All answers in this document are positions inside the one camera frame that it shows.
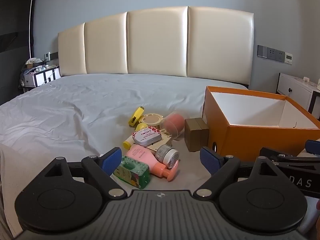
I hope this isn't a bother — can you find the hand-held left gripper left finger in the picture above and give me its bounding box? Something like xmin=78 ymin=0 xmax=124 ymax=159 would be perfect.
xmin=41 ymin=147 xmax=127 ymax=199

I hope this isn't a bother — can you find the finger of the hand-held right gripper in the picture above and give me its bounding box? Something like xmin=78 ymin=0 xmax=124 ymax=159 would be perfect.
xmin=305 ymin=140 xmax=320 ymax=155
xmin=259 ymin=147 xmax=312 ymax=164

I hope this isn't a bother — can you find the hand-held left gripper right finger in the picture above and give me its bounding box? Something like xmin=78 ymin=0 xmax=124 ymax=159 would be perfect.
xmin=193 ymin=147 xmax=278 ymax=199

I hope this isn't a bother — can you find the small gold box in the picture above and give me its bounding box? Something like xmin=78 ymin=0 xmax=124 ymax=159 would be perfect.
xmin=184 ymin=117 xmax=210 ymax=153

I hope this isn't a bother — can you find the orange cardboard box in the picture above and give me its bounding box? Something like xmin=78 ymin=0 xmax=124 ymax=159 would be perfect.
xmin=202 ymin=85 xmax=320 ymax=162

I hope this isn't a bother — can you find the small glitter jar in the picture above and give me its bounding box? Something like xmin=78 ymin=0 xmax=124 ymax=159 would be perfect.
xmin=155 ymin=144 xmax=180 ymax=169

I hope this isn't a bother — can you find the yellow bulb-shaped bottle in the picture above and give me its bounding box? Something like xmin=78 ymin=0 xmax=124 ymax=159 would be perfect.
xmin=122 ymin=122 xmax=148 ymax=149

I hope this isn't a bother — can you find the green hand sanitizer bottle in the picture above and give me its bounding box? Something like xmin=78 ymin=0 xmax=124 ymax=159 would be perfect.
xmin=113 ymin=155 xmax=151 ymax=189

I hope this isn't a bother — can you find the pink tube orange cap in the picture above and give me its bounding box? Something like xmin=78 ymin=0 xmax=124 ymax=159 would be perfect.
xmin=125 ymin=143 xmax=180 ymax=182

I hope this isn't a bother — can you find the spotted pink mint tin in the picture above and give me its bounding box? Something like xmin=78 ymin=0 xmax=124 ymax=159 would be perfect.
xmin=131 ymin=126 xmax=162 ymax=147

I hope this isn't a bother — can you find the yellow cylindrical gadget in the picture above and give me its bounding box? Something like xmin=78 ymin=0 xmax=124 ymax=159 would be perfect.
xmin=128 ymin=106 xmax=146 ymax=126

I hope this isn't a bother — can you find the beige flat card box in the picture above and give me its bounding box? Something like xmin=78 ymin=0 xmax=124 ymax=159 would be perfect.
xmin=147 ymin=129 xmax=173 ymax=152

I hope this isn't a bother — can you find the pink sponge in clear case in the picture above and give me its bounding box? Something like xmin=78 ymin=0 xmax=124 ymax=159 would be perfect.
xmin=159 ymin=113 xmax=186 ymax=141

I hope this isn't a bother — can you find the round gold powder compact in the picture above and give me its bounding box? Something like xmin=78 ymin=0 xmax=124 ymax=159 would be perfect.
xmin=138 ymin=113 xmax=164 ymax=128

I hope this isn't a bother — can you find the white nightstand with knob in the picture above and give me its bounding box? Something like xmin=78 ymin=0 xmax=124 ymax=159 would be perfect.
xmin=276 ymin=72 xmax=320 ymax=119

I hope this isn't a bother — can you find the white black-trimmed nightstand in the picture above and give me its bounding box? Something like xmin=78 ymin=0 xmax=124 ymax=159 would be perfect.
xmin=19 ymin=65 xmax=61 ymax=88

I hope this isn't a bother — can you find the cream padded headboard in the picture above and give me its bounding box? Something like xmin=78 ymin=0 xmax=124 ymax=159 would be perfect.
xmin=57 ymin=5 xmax=255 ymax=84

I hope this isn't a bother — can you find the white arc lamp pole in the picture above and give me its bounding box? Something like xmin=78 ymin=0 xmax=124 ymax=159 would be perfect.
xmin=28 ymin=0 xmax=40 ymax=62

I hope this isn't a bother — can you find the grey wall socket panel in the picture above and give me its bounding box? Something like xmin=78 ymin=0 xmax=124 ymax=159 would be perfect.
xmin=257 ymin=44 xmax=286 ymax=62

